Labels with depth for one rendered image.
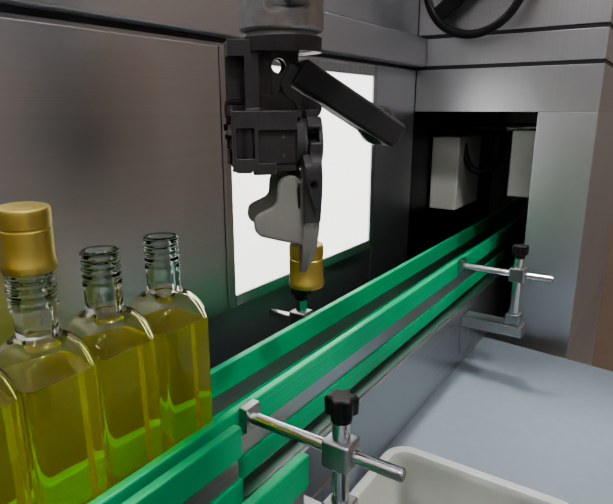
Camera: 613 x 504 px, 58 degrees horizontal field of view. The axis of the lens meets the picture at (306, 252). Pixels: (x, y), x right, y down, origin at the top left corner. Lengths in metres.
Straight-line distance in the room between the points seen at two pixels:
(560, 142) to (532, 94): 0.11
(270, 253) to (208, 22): 0.33
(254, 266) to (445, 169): 0.74
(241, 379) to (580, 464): 0.52
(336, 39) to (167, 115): 0.40
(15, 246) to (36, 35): 0.23
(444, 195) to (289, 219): 0.95
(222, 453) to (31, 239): 0.25
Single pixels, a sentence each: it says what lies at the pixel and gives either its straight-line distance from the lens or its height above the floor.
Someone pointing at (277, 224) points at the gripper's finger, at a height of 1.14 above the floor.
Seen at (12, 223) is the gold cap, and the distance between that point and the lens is 0.40.
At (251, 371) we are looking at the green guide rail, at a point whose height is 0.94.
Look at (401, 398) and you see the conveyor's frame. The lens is 0.89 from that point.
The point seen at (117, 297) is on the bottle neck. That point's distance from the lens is 0.45.
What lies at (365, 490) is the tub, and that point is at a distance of 0.66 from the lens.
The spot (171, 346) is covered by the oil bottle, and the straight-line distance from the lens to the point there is 0.48.
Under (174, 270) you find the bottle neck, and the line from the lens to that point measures 0.48.
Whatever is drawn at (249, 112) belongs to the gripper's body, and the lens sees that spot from 0.48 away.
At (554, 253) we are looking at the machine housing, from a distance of 1.26.
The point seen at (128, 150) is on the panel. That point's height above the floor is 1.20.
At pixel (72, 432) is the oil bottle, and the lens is 0.44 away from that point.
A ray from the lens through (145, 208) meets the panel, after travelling 0.63.
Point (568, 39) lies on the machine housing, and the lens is 1.23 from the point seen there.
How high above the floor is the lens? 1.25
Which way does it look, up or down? 15 degrees down
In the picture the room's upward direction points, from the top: straight up
